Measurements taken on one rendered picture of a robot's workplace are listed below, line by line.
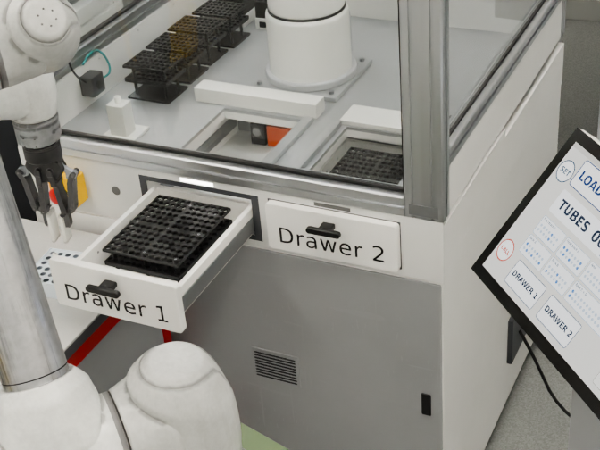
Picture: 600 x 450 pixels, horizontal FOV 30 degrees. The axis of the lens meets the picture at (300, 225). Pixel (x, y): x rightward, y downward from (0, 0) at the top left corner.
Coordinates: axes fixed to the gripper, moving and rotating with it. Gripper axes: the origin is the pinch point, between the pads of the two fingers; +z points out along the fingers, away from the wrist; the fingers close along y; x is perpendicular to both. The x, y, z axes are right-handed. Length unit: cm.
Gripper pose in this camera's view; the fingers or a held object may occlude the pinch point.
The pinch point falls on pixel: (59, 225)
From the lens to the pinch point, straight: 239.0
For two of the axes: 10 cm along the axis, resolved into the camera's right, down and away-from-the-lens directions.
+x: 2.2, -5.4, 8.1
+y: 9.7, 0.6, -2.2
